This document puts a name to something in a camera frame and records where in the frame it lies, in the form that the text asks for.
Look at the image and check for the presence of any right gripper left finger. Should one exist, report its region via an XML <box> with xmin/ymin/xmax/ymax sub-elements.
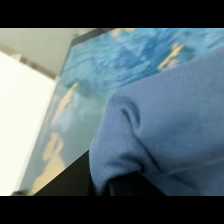
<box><xmin>33</xmin><ymin>150</ymin><xmax>94</xmax><ymax>197</ymax></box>

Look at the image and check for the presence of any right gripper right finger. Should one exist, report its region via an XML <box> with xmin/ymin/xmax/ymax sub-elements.
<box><xmin>107</xmin><ymin>171</ymin><xmax>167</xmax><ymax>197</ymax></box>

